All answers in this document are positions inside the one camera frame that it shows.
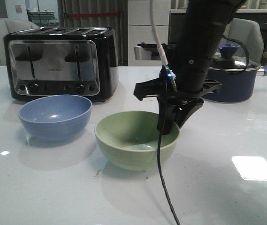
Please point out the black chrome four-slot toaster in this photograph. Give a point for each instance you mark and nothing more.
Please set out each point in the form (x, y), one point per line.
(53, 61)

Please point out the glass lid blue knob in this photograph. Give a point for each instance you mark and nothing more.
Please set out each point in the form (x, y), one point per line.
(228, 61)

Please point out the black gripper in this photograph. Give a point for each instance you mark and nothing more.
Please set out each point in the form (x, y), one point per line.
(177, 98)

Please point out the green bowl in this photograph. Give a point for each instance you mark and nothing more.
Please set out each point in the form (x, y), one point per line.
(129, 140)

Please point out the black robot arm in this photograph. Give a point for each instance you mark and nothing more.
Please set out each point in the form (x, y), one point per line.
(185, 65)

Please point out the white cabinet column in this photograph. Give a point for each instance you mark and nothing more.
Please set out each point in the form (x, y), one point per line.
(139, 27)

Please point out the clear plastic food container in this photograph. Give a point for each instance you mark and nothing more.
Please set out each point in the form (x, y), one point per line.
(145, 51)

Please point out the blue saucepan with handle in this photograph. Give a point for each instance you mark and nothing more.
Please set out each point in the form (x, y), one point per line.
(235, 86)

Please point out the grey upholstered chair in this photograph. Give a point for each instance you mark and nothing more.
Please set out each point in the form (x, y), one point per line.
(248, 32)

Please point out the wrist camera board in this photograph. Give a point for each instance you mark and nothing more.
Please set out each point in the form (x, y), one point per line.
(168, 76)

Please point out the blue bowl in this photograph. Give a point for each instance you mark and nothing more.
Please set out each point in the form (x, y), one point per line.
(56, 118)

